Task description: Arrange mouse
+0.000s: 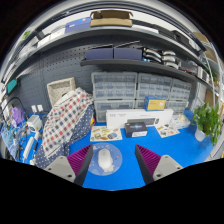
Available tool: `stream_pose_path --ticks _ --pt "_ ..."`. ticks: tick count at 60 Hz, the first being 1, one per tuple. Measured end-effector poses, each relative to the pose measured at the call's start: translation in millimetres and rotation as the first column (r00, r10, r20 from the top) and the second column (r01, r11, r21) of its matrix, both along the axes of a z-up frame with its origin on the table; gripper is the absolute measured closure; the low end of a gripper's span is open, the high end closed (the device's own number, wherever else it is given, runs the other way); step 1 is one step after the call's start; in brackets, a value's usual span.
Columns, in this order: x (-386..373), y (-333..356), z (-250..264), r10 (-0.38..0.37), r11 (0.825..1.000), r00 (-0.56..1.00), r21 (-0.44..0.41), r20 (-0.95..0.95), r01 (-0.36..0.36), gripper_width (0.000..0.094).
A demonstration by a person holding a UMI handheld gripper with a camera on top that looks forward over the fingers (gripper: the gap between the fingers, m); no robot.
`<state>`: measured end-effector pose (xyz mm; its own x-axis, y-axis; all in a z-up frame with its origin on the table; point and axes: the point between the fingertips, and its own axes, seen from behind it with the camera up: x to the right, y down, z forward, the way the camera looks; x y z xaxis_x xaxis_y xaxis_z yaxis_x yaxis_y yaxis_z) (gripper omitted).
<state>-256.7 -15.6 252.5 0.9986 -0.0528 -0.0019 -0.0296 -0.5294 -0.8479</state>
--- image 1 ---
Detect grey pegboard panel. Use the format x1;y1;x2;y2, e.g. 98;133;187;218
13;44;98;116

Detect small sticker sheet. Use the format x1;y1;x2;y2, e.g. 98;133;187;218
155;123;181;139

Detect large food sticker sheet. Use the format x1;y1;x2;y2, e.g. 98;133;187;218
89;125;123;143

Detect round blue printed mouse pad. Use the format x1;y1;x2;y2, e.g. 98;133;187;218
87;142;124;177

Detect white power strip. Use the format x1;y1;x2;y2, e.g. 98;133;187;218
22;136;36;161

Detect white computer mouse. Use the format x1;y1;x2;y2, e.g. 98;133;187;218
97;148;112;173

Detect red blue checkered cloth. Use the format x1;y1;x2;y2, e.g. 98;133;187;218
41;87;94;158

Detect purple cloth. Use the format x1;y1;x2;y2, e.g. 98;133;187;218
9;106;25;126

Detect long white keyboard box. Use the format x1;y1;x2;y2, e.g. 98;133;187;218
105;108;175;130

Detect small white device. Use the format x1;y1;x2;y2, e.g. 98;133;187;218
26;114;44;134

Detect grey large-drawer cabinet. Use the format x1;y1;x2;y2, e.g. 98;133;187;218
93;99;137;123

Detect white blue glove box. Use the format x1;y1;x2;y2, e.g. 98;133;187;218
172;113;192;130

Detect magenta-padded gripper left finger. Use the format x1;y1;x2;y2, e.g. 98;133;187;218
44;143;94;187

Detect white woven basket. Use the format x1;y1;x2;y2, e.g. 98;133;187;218
46;76;77;108

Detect teal plastic holder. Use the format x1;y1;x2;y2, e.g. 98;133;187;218
5;78;18;95

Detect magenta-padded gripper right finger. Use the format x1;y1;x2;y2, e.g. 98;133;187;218
134;143;184;186

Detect grey plastic drawer cabinet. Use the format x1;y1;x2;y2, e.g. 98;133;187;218
90;71;139;101
170;78;193;103
165;99;189;116
134;98;146;111
136;72;174;101

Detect small black box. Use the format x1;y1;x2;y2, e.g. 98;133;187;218
124;121;149;138

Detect green plant in white pot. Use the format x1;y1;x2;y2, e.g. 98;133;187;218
191;102;224;147

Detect yellow and blue box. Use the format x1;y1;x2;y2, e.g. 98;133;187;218
143;96;167;112

